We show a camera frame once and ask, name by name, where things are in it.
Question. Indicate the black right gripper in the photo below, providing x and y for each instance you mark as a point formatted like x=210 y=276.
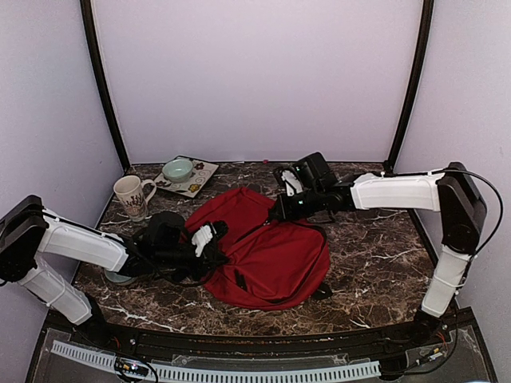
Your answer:
x=286 y=212

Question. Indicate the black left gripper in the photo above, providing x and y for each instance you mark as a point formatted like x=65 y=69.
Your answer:
x=211 y=258

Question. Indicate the red student backpack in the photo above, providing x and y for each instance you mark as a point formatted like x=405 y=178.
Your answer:
x=271 y=265

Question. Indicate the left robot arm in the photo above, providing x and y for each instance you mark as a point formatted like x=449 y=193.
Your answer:
x=165 y=244

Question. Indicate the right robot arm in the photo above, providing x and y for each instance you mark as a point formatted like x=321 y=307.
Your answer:
x=310 y=186

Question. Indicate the teal ceramic bowl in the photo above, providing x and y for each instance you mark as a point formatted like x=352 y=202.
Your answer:
x=118 y=279

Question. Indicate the white floral ceramic mug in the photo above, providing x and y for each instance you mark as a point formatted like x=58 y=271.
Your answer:
x=134 y=195

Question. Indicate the teal bowl on plate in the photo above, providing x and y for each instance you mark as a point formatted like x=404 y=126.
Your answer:
x=178 y=170

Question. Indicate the square floral ceramic plate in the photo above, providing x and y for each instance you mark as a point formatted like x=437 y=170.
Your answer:
x=202 y=172

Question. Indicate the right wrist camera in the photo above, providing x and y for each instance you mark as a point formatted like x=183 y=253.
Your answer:
x=288 y=179

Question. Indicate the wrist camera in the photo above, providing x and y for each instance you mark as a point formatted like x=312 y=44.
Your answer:
x=206 y=233
x=288 y=179

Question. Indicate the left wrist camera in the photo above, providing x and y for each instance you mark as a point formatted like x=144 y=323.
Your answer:
x=206 y=233

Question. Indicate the white slotted cable duct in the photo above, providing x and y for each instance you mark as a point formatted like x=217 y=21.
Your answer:
x=209 y=369

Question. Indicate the black front rail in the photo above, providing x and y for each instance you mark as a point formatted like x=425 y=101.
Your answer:
x=258 y=334

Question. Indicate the right black frame post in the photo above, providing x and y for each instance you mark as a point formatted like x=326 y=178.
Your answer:
x=413 y=83

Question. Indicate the black frame post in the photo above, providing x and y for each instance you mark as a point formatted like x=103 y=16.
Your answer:
x=413 y=83
x=101 y=82

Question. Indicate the left black frame post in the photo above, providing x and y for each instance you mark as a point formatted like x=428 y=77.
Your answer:
x=101 y=82

